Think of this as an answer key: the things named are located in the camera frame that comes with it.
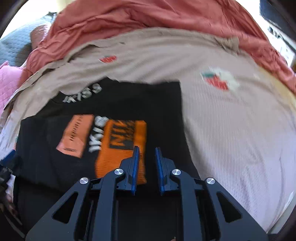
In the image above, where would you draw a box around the grey quilted headboard cover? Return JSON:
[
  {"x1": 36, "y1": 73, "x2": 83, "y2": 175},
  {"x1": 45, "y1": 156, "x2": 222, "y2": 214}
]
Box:
[{"x1": 0, "y1": 13, "x2": 58, "y2": 67}]

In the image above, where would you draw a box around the pink quilted pillow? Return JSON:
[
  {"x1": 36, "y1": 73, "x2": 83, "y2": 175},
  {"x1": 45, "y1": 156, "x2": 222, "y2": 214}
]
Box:
[{"x1": 0, "y1": 61, "x2": 28, "y2": 114}]

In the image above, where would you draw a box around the salmon red duvet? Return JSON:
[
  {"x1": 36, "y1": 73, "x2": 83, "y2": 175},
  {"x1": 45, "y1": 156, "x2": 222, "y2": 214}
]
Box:
[{"x1": 25, "y1": 0, "x2": 296, "y2": 93}]

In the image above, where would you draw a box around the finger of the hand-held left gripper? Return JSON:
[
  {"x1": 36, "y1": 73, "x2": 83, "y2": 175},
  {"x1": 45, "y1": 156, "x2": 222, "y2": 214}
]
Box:
[{"x1": 0, "y1": 149, "x2": 16, "y2": 167}]

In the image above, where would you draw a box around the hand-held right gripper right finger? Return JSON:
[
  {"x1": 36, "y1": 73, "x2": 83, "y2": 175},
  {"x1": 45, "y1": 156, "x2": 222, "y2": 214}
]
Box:
[{"x1": 154, "y1": 147, "x2": 270, "y2": 241}]

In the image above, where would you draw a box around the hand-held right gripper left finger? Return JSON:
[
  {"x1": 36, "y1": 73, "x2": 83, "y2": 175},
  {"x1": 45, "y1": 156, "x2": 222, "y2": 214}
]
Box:
[{"x1": 25, "y1": 146, "x2": 140, "y2": 241}]

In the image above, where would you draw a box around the small mauve quilted pillow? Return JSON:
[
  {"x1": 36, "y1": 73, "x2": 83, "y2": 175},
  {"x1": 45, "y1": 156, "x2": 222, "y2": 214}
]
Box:
[{"x1": 30, "y1": 27, "x2": 51, "y2": 50}]

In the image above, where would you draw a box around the black flat television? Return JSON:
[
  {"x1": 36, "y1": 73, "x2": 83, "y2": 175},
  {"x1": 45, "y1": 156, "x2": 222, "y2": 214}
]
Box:
[{"x1": 260, "y1": 0, "x2": 287, "y2": 28}]

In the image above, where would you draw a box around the black sweater with orange cuffs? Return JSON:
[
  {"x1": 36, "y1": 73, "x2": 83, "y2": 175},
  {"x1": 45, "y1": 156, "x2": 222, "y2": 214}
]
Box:
[{"x1": 13, "y1": 77, "x2": 204, "y2": 232}]

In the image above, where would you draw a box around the lilac printed blanket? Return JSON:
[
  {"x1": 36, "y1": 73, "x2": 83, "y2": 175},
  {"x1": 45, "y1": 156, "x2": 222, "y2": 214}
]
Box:
[{"x1": 0, "y1": 27, "x2": 296, "y2": 234}]

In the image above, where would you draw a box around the yellow bed sheet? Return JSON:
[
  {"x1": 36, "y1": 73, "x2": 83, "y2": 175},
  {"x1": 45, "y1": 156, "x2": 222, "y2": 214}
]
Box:
[{"x1": 261, "y1": 67, "x2": 296, "y2": 98}]

